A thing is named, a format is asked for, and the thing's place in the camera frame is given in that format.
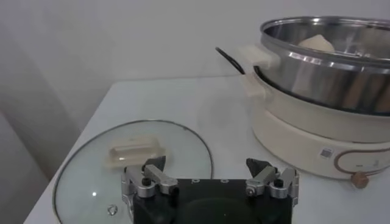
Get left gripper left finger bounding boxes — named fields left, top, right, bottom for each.
left=121, top=155, right=179, bottom=198

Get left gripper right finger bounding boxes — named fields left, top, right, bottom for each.
left=245, top=157, right=300, bottom=200

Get glass lid with cream handle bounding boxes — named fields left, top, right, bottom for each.
left=52, top=119, right=215, bottom=224

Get white steamed baozi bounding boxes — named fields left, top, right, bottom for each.
left=297, top=33, right=336, bottom=52

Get steel steamer basket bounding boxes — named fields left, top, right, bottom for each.
left=237, top=15, right=390, bottom=116

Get cream electric cooker base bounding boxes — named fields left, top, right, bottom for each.
left=242, top=65, right=390, bottom=189

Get black cooker power cable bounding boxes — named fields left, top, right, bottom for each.
left=214, top=46, right=246, bottom=75

